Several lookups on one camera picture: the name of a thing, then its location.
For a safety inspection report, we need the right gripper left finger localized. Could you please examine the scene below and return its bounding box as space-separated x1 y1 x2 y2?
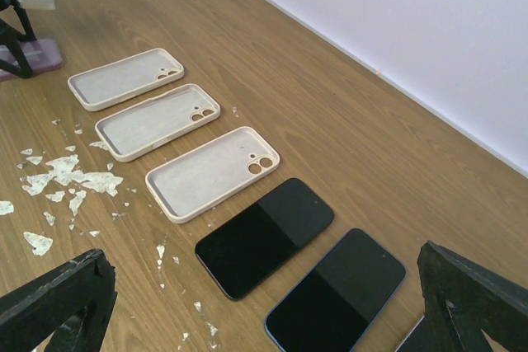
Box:
1 249 117 351

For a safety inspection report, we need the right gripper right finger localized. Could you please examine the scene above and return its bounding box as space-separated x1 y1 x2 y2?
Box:
417 241 527 351

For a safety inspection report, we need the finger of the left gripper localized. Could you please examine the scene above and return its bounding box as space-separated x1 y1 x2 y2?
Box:
1 24 33 78
0 0 36 43

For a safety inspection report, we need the purple phone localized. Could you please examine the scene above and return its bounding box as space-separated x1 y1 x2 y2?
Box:
1 38 64 82

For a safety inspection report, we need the grey smartphone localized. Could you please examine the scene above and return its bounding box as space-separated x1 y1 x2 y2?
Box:
395 316 431 352

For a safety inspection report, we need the beige phone with ring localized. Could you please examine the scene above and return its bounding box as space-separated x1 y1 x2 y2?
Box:
68 48 185 111

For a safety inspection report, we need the blue smartphone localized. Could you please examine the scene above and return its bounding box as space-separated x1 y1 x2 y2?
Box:
265 228 406 351

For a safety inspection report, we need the white phone face down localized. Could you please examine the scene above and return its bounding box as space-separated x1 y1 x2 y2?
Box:
95 83 221 162

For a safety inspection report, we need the beige phone case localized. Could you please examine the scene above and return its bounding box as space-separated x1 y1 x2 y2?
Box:
145 126 281 224

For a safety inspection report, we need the black smartphone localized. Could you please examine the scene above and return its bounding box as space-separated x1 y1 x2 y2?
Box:
195 178 335 301

